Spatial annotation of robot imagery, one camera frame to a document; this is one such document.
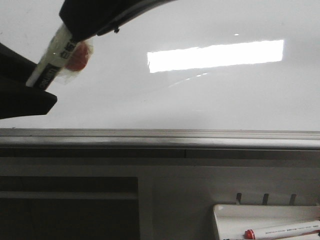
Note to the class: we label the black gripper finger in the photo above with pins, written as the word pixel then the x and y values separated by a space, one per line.
pixel 17 99
pixel 88 18

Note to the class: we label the white black whiteboard marker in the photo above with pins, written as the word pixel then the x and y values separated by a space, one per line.
pixel 57 55

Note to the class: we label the white whiteboard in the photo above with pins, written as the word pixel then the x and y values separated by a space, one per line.
pixel 198 64

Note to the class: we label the red round magnet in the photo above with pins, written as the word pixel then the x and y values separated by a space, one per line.
pixel 77 62

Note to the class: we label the metal tray hook left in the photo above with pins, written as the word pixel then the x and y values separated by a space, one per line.
pixel 238 198

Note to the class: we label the white marker tray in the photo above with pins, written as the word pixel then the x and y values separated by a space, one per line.
pixel 230 221

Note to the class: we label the red capped white marker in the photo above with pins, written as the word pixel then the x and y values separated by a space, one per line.
pixel 283 231

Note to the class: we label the grey whiteboard ledge rail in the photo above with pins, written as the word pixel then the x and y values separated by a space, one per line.
pixel 158 138

